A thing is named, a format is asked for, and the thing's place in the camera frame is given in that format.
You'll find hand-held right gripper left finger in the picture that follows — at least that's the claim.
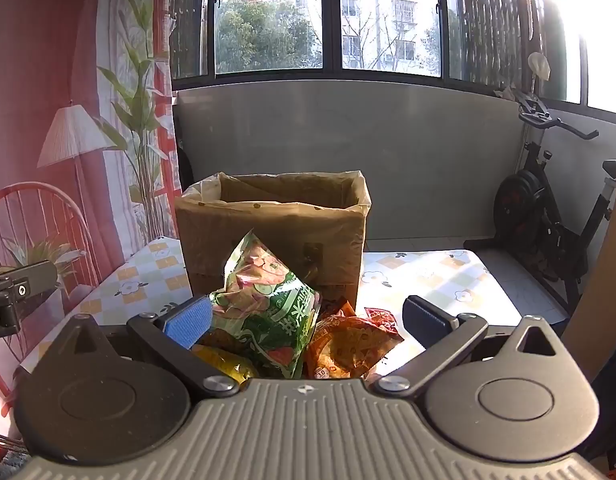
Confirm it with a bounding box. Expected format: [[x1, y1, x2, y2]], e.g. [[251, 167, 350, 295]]
[[46, 295, 241, 400]]

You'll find yellow snack packet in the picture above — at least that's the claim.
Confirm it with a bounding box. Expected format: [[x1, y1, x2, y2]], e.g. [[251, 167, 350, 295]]
[[190, 344, 261, 386]]

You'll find white bag on sill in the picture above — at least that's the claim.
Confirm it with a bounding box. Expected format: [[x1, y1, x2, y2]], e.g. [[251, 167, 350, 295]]
[[528, 52, 552, 81]]

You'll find green snack bag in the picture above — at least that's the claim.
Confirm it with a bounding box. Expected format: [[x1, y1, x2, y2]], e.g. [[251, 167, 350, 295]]
[[208, 230, 323, 380]]

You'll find orange snack bag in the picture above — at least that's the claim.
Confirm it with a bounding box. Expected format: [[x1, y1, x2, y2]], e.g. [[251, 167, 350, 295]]
[[304, 297, 405, 380]]

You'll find black exercise bike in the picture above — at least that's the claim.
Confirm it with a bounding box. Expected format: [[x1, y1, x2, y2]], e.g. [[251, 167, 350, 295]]
[[493, 91, 616, 316]]

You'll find floral checked tablecloth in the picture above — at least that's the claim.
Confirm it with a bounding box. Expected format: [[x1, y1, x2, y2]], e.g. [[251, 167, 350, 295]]
[[18, 236, 569, 381]]

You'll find red snack packet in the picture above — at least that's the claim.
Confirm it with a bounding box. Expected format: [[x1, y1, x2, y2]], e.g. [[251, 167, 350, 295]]
[[363, 306, 401, 336]]

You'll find brown cardboard sheet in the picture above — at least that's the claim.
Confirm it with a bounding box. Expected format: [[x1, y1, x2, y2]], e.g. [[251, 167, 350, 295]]
[[560, 125, 616, 386]]

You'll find window with dark frame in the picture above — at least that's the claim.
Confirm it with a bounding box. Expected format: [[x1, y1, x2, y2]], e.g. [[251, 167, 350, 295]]
[[170, 0, 616, 113]]

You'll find cardboard box with plastic liner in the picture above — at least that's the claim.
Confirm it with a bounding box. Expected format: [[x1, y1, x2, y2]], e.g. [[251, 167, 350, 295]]
[[174, 170, 373, 313]]

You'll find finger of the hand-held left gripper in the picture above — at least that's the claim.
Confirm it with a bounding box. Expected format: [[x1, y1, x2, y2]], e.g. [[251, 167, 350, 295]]
[[0, 260, 59, 306]]

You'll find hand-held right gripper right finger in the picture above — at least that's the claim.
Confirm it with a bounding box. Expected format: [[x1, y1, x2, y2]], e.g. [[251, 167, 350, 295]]
[[370, 296, 571, 399]]

